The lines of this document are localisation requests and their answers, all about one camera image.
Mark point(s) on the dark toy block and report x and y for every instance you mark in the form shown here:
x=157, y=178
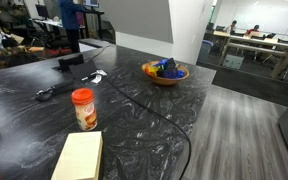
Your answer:
x=171, y=64

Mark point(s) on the black office chair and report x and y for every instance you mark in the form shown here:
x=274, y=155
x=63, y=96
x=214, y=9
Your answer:
x=284, y=41

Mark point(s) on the black computer monitor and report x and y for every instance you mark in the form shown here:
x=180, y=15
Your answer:
x=42, y=11

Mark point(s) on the black recessed power outlet box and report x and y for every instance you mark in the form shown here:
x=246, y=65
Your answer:
x=82, y=70

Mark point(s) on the creamer bottle with orange lid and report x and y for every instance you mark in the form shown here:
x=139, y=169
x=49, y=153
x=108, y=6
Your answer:
x=85, y=115

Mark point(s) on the white paper tag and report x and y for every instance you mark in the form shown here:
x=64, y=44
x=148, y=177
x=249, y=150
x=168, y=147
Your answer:
x=96, y=79

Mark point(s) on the yellow toy block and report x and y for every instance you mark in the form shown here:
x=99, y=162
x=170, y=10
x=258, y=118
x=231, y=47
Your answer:
x=151, y=70

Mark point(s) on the seated person in red top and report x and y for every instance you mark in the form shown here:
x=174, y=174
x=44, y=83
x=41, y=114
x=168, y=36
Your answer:
x=252, y=30

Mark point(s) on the long wooden table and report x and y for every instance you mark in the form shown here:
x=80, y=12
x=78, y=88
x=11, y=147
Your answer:
x=257, y=41

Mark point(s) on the standing person in blue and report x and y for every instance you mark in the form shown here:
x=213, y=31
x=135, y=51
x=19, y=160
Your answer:
x=71, y=20

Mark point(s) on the seated person in dark top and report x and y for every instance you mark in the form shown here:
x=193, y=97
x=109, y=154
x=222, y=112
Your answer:
x=232, y=27

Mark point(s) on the wooden bowl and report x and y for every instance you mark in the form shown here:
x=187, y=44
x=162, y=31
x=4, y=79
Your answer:
x=165, y=80

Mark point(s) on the blue toy block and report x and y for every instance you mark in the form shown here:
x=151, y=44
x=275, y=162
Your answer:
x=172, y=74
x=161, y=62

